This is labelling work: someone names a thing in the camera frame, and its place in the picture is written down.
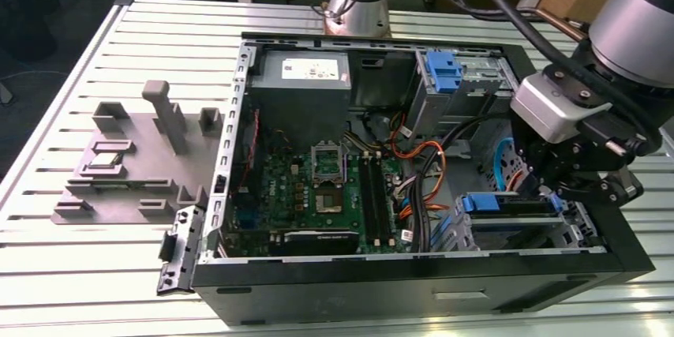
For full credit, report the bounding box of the silver optical drive cage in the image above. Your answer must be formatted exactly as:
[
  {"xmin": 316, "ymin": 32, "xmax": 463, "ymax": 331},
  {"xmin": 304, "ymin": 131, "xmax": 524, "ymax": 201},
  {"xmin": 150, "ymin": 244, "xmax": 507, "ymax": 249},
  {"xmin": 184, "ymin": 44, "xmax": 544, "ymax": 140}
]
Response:
[{"xmin": 407, "ymin": 49, "xmax": 527, "ymax": 140}]

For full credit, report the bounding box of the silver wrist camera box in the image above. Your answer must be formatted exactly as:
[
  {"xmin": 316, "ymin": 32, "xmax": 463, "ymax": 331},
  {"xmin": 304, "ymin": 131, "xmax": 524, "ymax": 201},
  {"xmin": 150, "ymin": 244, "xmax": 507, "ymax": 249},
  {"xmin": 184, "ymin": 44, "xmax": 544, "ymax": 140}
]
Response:
[{"xmin": 508, "ymin": 74, "xmax": 615, "ymax": 144}]

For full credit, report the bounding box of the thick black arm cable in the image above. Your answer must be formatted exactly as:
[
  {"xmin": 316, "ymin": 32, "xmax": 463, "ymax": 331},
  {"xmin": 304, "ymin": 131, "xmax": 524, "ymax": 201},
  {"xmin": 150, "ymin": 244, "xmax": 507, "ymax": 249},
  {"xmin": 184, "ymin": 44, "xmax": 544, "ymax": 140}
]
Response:
[{"xmin": 436, "ymin": 0, "xmax": 664, "ymax": 156}]

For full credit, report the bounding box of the black graphics card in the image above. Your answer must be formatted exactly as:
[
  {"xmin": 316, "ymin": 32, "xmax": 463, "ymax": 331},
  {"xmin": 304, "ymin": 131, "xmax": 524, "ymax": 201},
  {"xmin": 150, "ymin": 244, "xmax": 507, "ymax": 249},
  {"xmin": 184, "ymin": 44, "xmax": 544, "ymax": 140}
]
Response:
[{"xmin": 266, "ymin": 228, "xmax": 361, "ymax": 256}]

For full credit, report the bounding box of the black RAM slot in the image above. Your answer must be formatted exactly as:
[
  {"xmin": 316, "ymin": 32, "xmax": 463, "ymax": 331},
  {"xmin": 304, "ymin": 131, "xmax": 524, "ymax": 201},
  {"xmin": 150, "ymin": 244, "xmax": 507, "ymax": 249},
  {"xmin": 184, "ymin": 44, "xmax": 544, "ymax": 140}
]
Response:
[
  {"xmin": 360, "ymin": 150, "xmax": 381, "ymax": 246},
  {"xmin": 353, "ymin": 150, "xmax": 374, "ymax": 246},
  {"xmin": 373, "ymin": 150, "xmax": 396, "ymax": 246},
  {"xmin": 366, "ymin": 150, "xmax": 388, "ymax": 246}
]

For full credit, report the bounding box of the green RAM stick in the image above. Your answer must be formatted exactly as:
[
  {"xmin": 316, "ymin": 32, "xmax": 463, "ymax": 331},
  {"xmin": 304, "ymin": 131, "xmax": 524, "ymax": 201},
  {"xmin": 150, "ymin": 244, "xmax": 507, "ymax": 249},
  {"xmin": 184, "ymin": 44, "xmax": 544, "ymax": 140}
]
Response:
[{"xmin": 88, "ymin": 181, "xmax": 146, "ymax": 190}]

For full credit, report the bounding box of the black PC case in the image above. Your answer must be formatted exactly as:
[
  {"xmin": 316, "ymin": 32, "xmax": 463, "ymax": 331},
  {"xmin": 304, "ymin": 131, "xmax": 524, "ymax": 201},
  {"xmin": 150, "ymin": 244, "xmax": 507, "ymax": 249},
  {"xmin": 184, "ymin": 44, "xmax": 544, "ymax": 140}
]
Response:
[{"xmin": 186, "ymin": 31, "xmax": 656, "ymax": 324}]

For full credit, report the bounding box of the silver CPU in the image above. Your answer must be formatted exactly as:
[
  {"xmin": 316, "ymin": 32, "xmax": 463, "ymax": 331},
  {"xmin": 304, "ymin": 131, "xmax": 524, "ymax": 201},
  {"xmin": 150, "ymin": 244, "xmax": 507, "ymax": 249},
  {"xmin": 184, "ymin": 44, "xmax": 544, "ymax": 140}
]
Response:
[{"xmin": 86, "ymin": 151, "xmax": 125, "ymax": 168}]

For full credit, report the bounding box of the metal socket cover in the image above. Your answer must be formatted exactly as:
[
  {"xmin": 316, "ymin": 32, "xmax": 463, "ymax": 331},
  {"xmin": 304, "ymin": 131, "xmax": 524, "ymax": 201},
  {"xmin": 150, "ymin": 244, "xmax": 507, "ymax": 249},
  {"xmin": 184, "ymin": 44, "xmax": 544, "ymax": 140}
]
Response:
[{"xmin": 309, "ymin": 141, "xmax": 349, "ymax": 188}]

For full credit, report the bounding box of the grey parts rack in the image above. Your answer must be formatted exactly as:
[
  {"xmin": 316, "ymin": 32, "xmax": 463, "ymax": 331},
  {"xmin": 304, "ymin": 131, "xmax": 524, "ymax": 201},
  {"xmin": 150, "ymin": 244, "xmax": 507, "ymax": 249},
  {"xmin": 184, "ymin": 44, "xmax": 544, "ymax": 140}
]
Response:
[{"xmin": 49, "ymin": 79, "xmax": 226, "ymax": 226}]

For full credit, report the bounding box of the blue drive latch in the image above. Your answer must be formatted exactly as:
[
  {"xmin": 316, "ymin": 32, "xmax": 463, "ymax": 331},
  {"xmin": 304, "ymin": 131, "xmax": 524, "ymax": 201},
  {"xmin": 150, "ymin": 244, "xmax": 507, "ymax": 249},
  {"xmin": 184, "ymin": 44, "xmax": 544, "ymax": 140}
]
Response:
[{"xmin": 427, "ymin": 51, "xmax": 463, "ymax": 94}]

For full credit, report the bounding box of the orange yellow wire bundle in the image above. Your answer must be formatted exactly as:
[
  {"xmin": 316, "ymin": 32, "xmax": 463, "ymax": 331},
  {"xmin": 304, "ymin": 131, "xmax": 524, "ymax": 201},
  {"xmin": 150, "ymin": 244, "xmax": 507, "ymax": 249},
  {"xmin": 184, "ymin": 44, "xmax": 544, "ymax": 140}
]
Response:
[{"xmin": 388, "ymin": 110, "xmax": 448, "ymax": 222}]

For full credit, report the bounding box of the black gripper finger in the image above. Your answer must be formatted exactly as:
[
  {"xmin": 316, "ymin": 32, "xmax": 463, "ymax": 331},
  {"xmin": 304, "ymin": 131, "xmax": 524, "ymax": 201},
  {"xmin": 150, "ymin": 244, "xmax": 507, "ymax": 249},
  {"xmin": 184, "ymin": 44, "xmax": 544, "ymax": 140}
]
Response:
[{"xmin": 551, "ymin": 169, "xmax": 645, "ymax": 207}]

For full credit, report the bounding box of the green motherboard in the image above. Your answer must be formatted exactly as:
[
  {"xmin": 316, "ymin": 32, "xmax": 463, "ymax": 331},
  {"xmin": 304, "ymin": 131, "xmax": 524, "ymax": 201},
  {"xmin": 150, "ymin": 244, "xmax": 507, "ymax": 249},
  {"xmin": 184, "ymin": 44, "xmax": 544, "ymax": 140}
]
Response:
[{"xmin": 230, "ymin": 147, "xmax": 416, "ymax": 255}]

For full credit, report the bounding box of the silver disk bay cage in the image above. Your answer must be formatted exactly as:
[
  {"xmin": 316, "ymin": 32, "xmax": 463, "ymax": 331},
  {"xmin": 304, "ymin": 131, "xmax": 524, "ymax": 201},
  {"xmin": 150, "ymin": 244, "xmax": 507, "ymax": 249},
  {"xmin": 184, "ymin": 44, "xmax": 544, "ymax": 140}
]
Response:
[{"xmin": 433, "ymin": 190, "xmax": 599, "ymax": 252}]

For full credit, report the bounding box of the silver power supply unit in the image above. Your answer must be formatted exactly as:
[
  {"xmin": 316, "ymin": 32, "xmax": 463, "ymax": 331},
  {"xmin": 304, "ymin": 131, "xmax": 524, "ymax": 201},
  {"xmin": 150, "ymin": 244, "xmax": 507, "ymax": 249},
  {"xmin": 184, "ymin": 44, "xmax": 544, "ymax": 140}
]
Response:
[{"xmin": 246, "ymin": 49, "xmax": 352, "ymax": 148}]

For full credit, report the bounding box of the CPU socket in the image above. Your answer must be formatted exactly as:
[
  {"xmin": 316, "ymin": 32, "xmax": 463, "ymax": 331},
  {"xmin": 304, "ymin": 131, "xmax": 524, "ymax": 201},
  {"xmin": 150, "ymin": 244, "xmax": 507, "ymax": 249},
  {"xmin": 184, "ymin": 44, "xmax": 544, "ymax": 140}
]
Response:
[{"xmin": 313, "ymin": 190, "xmax": 349, "ymax": 215}]

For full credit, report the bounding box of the hard disk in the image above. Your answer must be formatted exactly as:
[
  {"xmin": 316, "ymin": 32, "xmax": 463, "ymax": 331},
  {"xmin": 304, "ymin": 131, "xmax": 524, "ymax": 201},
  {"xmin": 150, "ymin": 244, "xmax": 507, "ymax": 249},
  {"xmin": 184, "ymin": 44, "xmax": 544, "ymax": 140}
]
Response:
[{"xmin": 456, "ymin": 190, "xmax": 569, "ymax": 222}]

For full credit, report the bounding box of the blue expansion slot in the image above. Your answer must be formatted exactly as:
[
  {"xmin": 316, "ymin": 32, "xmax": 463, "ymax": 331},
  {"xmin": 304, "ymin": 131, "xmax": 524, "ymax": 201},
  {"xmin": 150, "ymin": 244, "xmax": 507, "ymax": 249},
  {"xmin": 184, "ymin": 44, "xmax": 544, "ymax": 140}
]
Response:
[{"xmin": 234, "ymin": 205, "xmax": 260, "ymax": 231}]

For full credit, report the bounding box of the blue data wire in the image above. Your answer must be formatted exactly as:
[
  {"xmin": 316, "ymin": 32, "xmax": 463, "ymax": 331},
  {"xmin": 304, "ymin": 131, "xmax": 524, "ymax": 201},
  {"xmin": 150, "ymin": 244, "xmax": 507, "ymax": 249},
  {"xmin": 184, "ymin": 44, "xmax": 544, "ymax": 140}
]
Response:
[{"xmin": 493, "ymin": 137, "xmax": 520, "ymax": 192}]

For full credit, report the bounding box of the red black twisted wire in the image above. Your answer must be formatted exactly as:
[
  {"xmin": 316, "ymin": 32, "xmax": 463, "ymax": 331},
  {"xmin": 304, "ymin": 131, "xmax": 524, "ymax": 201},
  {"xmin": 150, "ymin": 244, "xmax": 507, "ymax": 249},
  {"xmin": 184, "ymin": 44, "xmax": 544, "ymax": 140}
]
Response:
[{"xmin": 241, "ymin": 110, "xmax": 260, "ymax": 192}]

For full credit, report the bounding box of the grey card retention bracket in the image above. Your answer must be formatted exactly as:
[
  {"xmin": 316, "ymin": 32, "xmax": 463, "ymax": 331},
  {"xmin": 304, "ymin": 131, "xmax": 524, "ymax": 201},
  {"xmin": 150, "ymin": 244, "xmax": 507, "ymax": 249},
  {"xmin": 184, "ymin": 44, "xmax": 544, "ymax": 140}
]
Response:
[{"xmin": 154, "ymin": 202, "xmax": 206, "ymax": 294}]

